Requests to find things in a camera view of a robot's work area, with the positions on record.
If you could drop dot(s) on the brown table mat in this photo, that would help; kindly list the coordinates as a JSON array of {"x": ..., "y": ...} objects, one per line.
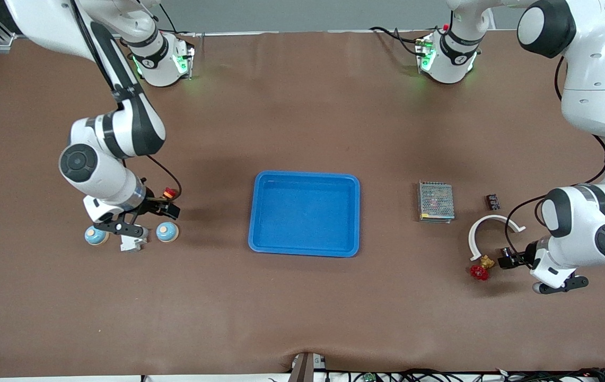
[{"x": 302, "y": 116}]

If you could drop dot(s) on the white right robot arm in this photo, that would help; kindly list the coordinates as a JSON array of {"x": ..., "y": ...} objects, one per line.
[{"x": 106, "y": 183}]

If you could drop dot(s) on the small black relay module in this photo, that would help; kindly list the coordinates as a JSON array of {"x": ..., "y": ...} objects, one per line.
[{"x": 492, "y": 202}]

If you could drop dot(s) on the white curved plastic clamp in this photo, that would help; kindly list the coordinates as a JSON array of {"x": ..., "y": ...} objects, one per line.
[{"x": 494, "y": 217}]

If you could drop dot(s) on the small green circuit board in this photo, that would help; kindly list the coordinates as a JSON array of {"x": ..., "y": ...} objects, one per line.
[{"x": 368, "y": 377}]

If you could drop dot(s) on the orange red push switch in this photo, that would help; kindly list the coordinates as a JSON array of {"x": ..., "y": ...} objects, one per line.
[{"x": 169, "y": 192}]

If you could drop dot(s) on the blue round knob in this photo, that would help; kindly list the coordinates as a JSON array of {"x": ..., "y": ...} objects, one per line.
[
  {"x": 91, "y": 237},
  {"x": 167, "y": 232}
]

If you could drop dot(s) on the metal mesh power supply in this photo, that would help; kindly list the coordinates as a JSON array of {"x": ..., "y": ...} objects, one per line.
[{"x": 435, "y": 201}]

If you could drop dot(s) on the blue plastic tray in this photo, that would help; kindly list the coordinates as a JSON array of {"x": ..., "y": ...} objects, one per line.
[{"x": 305, "y": 217}]

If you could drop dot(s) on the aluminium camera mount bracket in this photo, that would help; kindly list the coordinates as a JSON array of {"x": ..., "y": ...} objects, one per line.
[{"x": 305, "y": 369}]

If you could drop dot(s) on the large black electrolytic capacitor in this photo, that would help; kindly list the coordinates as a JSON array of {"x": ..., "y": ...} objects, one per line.
[{"x": 510, "y": 259}]

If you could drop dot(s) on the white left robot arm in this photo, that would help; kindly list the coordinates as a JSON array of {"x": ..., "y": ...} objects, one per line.
[{"x": 599, "y": 69}]

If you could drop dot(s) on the white circuit breaker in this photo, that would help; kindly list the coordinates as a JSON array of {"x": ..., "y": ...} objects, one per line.
[{"x": 131, "y": 244}]

